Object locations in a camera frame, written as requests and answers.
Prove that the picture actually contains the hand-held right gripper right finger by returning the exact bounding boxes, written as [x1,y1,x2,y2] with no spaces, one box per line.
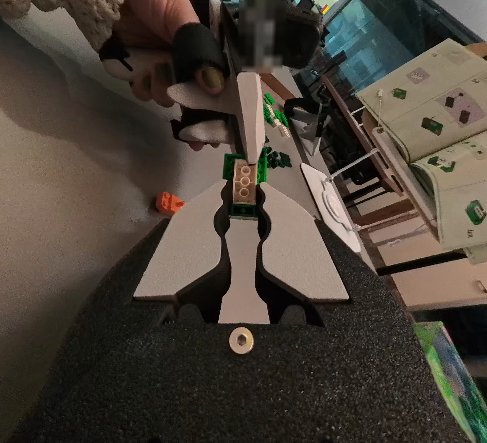
[257,184,350,303]

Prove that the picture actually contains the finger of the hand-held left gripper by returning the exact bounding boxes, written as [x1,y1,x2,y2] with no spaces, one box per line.
[236,72,266,167]

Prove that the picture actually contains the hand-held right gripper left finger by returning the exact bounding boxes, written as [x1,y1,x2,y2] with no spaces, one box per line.
[133,180,232,302]

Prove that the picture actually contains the green and tan lego assembly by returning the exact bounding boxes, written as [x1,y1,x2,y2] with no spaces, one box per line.
[222,148,269,221]

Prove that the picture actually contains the pile of green white lego pieces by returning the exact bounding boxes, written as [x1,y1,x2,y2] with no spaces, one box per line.
[263,93,291,138]

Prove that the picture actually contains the orange lego brick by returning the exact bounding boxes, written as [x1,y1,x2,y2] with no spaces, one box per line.
[155,192,186,216]

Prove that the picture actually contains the scattered dark green lego pieces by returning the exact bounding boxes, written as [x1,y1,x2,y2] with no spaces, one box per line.
[264,147,293,169]

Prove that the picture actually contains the open lego instruction booklet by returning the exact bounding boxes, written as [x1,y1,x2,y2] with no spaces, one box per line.
[356,38,487,265]

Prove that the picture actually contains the green lego box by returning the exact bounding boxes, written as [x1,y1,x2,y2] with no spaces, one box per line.
[413,321,487,443]

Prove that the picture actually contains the person's left hand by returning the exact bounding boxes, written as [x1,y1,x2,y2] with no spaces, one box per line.
[112,0,226,109]

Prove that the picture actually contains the white book stand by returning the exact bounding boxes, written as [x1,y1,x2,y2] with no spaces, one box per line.
[301,89,444,254]

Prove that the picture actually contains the black and white device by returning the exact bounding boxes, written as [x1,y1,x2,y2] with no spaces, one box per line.
[283,97,332,157]

